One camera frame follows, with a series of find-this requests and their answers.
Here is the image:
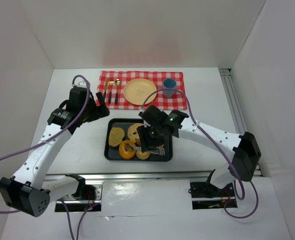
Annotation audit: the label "metal tongs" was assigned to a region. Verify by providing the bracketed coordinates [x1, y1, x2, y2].
[128, 143, 165, 156]

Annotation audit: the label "orange glazed donut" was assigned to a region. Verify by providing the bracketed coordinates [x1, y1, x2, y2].
[118, 140, 136, 160]

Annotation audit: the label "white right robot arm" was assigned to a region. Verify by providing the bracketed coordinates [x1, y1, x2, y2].
[138, 105, 261, 189]

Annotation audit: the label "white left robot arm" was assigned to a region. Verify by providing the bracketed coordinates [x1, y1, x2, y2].
[0, 86, 110, 217]

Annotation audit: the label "flat seeded bread slice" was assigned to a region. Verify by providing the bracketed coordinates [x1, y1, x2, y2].
[108, 127, 125, 148]

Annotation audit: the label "large pale bagel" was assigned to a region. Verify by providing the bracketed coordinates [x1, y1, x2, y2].
[127, 123, 143, 144]

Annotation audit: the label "red checkered cloth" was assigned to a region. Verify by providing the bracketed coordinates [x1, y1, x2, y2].
[97, 70, 188, 110]

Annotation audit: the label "small tan muffin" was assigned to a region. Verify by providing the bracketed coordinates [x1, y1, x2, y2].
[136, 151, 150, 160]

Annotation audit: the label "beige round plate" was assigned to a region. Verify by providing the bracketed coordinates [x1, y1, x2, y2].
[123, 78, 157, 106]

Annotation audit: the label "black baking tray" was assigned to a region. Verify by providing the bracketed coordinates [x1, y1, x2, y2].
[104, 118, 173, 162]

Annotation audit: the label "blue cup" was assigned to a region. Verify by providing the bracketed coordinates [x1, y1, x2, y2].
[162, 78, 177, 99]

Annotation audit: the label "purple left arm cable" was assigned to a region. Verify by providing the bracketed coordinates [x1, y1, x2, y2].
[0, 74, 91, 240]

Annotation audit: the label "gold fork black handle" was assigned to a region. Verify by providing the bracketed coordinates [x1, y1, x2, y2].
[108, 78, 115, 104]

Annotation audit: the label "gold knife black handle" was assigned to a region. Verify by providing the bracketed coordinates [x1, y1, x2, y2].
[103, 78, 110, 100]

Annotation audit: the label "gold spoon black handle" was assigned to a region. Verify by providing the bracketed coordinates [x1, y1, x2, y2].
[114, 78, 122, 105]

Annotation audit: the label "aluminium front rail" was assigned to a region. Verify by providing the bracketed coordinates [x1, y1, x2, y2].
[44, 170, 213, 181]

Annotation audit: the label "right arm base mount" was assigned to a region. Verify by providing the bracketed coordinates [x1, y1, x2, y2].
[188, 170, 238, 210]

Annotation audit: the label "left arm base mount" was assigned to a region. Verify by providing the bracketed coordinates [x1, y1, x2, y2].
[63, 182, 103, 213]

